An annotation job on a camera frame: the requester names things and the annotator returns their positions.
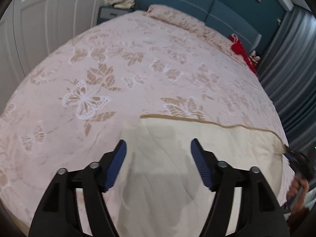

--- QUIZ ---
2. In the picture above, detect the red garment on bed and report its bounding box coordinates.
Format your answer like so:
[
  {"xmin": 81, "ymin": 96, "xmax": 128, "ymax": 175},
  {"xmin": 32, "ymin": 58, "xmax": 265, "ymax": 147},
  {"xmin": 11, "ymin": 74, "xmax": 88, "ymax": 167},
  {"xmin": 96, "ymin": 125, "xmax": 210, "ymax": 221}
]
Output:
[{"xmin": 229, "ymin": 34, "xmax": 258, "ymax": 76}]

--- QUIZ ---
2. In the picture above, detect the dark nightstand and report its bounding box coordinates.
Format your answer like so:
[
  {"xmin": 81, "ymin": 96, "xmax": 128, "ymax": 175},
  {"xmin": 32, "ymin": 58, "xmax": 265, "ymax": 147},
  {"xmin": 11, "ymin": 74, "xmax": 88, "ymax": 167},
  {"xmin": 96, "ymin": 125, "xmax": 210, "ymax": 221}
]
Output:
[{"xmin": 97, "ymin": 6, "xmax": 134, "ymax": 25}]

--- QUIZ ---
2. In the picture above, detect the small plush toy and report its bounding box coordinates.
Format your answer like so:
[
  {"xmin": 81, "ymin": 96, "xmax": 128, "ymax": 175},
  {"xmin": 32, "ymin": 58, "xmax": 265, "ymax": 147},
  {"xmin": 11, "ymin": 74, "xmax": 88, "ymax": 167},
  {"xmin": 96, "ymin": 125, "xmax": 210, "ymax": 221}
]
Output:
[{"xmin": 249, "ymin": 50, "xmax": 260, "ymax": 67}]

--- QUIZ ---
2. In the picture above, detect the white wardrobe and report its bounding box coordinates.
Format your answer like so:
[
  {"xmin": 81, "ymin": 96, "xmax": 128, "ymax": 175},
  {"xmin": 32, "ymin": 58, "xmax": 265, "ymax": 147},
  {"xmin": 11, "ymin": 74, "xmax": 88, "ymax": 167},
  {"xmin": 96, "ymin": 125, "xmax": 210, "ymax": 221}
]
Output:
[{"xmin": 1, "ymin": 0, "xmax": 104, "ymax": 110}]

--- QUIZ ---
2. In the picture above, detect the pink butterfly bedspread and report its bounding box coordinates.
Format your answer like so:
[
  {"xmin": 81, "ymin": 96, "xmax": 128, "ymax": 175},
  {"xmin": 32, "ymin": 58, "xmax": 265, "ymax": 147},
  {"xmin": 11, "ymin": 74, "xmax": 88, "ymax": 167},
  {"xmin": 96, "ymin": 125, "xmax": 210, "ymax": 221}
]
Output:
[{"xmin": 1, "ymin": 11, "xmax": 287, "ymax": 233}]

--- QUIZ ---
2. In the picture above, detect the pink butterfly pillow right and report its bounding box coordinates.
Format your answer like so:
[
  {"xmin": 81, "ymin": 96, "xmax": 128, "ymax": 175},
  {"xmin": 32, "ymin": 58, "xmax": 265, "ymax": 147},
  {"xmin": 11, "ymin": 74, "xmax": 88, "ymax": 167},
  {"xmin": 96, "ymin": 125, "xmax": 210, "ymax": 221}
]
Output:
[{"xmin": 196, "ymin": 26, "xmax": 246, "ymax": 66}]

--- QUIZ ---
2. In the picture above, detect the pink butterfly pillow left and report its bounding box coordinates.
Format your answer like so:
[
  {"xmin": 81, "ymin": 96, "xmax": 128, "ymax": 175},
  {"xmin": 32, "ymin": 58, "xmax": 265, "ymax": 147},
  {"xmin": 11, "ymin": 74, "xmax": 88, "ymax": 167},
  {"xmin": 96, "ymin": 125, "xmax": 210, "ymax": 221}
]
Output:
[{"xmin": 144, "ymin": 4, "xmax": 206, "ymax": 34}]

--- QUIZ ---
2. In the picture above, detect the blue upholstered headboard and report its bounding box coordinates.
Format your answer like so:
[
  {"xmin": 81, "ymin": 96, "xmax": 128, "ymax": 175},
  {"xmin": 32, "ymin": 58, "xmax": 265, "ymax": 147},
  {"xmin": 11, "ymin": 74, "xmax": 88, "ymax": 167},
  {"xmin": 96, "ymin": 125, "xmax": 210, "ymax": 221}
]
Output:
[{"xmin": 136, "ymin": 0, "xmax": 261, "ymax": 54}]

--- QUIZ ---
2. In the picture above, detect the person's right hand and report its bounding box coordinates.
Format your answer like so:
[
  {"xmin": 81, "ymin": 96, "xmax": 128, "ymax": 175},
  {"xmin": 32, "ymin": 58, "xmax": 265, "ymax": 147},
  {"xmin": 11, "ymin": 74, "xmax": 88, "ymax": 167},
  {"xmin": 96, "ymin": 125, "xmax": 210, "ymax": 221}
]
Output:
[{"xmin": 287, "ymin": 175, "xmax": 309, "ymax": 214}]

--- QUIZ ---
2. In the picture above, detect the cream quilted jacket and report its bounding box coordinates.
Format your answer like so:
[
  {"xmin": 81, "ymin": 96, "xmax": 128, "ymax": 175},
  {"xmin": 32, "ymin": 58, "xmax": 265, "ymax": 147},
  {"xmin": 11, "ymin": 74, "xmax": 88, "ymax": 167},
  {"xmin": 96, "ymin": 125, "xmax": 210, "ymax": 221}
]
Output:
[{"xmin": 116, "ymin": 115, "xmax": 293, "ymax": 236}]

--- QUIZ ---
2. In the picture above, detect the pink butterfly pillow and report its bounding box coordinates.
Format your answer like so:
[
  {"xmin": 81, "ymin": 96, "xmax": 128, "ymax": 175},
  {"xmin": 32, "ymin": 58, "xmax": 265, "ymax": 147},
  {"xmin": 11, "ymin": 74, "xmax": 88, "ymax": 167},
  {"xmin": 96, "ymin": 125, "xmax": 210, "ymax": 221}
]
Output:
[
  {"xmin": 196, "ymin": 26, "xmax": 246, "ymax": 66},
  {"xmin": 144, "ymin": 4, "xmax": 206, "ymax": 34}
]

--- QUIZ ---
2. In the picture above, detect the grey curtain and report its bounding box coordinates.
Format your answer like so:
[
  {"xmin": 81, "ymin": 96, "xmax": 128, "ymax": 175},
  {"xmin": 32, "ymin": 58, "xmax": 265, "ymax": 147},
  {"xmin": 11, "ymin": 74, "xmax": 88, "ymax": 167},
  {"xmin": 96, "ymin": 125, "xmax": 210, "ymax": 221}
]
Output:
[{"xmin": 258, "ymin": 5, "xmax": 315, "ymax": 153}]

